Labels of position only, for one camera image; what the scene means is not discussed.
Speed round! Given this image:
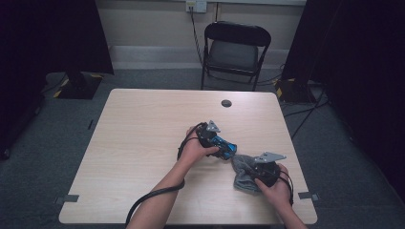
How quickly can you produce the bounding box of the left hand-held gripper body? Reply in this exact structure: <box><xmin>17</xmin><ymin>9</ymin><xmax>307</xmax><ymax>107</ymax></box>
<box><xmin>195</xmin><ymin>119</ymin><xmax>222</xmax><ymax>148</ymax></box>

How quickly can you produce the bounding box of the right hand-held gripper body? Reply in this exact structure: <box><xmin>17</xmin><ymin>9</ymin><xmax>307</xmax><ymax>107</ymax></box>
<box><xmin>253</xmin><ymin>152</ymin><xmax>287</xmax><ymax>188</ymax></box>

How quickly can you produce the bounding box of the blue toy car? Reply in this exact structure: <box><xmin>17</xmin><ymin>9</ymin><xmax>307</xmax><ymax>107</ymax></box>
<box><xmin>209</xmin><ymin>135</ymin><xmax>238</xmax><ymax>160</ymax></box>

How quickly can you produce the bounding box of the grey cloth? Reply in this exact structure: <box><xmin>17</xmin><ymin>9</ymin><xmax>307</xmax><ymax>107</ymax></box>
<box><xmin>230</xmin><ymin>154</ymin><xmax>271</xmax><ymax>195</ymax></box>

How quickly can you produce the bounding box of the person's left hand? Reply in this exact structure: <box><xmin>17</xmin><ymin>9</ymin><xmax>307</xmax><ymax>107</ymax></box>
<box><xmin>179</xmin><ymin>125</ymin><xmax>221</xmax><ymax>170</ymax></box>

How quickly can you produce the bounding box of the person's right hand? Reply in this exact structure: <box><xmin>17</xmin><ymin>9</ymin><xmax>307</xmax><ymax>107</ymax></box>
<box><xmin>254</xmin><ymin>163</ymin><xmax>294</xmax><ymax>208</ymax></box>

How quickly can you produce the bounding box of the grey tape piece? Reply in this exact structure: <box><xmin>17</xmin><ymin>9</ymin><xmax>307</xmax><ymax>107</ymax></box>
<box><xmin>298</xmin><ymin>192</ymin><xmax>320</xmax><ymax>202</ymax></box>
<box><xmin>53</xmin><ymin>194</ymin><xmax>80</xmax><ymax>205</ymax></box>

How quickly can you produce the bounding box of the black stand base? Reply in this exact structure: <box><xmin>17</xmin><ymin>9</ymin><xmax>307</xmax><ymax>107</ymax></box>
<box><xmin>274</xmin><ymin>77</ymin><xmax>316</xmax><ymax>104</ymax></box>
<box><xmin>53</xmin><ymin>72</ymin><xmax>103</xmax><ymax>100</ymax></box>

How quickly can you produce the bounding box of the black folding chair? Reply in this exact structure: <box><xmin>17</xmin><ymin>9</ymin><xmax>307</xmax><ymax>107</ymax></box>
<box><xmin>200</xmin><ymin>20</ymin><xmax>272</xmax><ymax>93</ymax></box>

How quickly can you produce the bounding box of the black curtain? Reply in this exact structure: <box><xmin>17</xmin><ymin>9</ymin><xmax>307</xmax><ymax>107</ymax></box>
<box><xmin>280</xmin><ymin>0</ymin><xmax>405</xmax><ymax>201</ymax></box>
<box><xmin>0</xmin><ymin>0</ymin><xmax>115</xmax><ymax>160</ymax></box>

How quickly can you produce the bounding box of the right hand-held gripper cable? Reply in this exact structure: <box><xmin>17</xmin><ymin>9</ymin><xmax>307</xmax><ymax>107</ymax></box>
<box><xmin>275</xmin><ymin>168</ymin><xmax>294</xmax><ymax>206</ymax></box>

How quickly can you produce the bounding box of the hand-held gripper cable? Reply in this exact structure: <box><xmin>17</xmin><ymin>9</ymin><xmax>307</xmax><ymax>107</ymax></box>
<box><xmin>124</xmin><ymin>122</ymin><xmax>208</xmax><ymax>228</ymax></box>
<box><xmin>275</xmin><ymin>168</ymin><xmax>294</xmax><ymax>206</ymax></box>

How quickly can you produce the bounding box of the left hand-held gripper cable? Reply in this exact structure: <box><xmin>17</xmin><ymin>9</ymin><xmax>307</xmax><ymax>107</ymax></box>
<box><xmin>124</xmin><ymin>122</ymin><xmax>208</xmax><ymax>228</ymax></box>

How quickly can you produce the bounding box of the black wall socket cable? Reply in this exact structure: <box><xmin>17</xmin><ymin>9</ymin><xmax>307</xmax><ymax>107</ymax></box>
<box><xmin>189</xmin><ymin>7</ymin><xmax>204</xmax><ymax>65</ymax></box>

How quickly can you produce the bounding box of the white wall socket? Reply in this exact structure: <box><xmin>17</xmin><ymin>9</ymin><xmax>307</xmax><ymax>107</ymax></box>
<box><xmin>185</xmin><ymin>0</ymin><xmax>208</xmax><ymax>13</ymax></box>

